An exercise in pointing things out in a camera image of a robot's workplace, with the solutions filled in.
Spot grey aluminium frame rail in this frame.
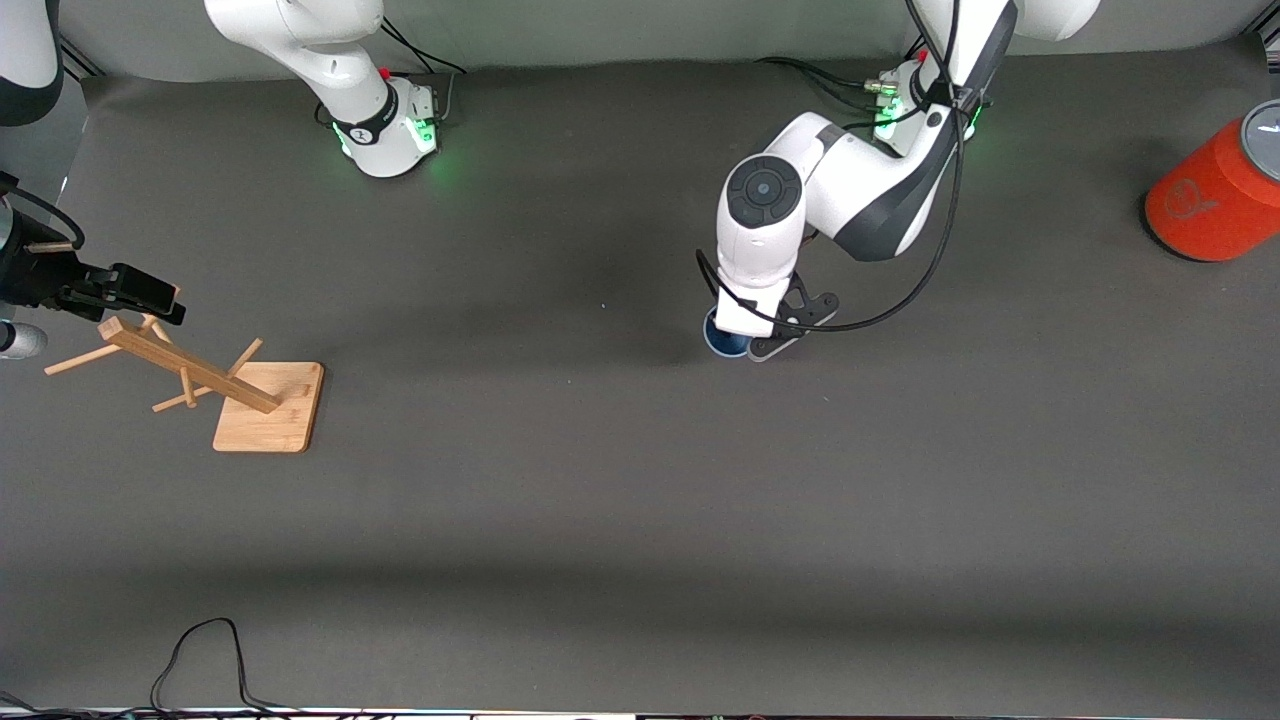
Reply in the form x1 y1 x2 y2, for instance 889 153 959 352
1240 22 1280 71
58 35 101 79

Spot black right arm base cables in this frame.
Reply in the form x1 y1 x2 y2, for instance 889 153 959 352
378 15 471 126

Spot orange cylindrical can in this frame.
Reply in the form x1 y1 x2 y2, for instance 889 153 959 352
1144 100 1280 263

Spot light blue cup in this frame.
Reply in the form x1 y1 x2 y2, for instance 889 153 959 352
703 308 753 358

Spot dark grey table mat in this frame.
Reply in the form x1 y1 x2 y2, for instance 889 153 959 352
0 40 1280 716

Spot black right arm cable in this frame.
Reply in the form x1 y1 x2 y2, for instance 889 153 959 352
0 172 86 251

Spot wooden cup rack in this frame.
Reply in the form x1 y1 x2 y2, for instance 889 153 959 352
44 312 326 454

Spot black arm base cables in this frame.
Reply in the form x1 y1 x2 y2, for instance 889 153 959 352
378 15 471 126
755 20 936 129

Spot black cable on table edge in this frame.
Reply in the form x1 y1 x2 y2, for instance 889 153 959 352
150 618 301 716

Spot black left arm base cables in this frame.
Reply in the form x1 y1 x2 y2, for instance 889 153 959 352
755 20 936 129

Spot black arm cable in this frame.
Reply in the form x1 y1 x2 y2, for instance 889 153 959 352
0 172 86 251
697 0 1001 334

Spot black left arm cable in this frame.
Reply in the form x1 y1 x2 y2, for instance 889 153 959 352
697 0 1001 334

